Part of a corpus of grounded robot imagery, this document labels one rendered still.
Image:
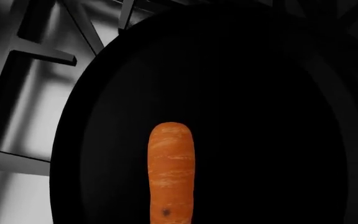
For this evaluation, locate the orange carrot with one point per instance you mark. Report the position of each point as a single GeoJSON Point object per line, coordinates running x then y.
{"type": "Point", "coordinates": [171, 172]}

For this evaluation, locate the black frying pan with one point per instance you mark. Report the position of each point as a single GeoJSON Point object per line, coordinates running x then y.
{"type": "Point", "coordinates": [228, 105]}

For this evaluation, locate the black stove grate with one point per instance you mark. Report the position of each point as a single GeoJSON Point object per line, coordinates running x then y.
{"type": "Point", "coordinates": [26, 98]}

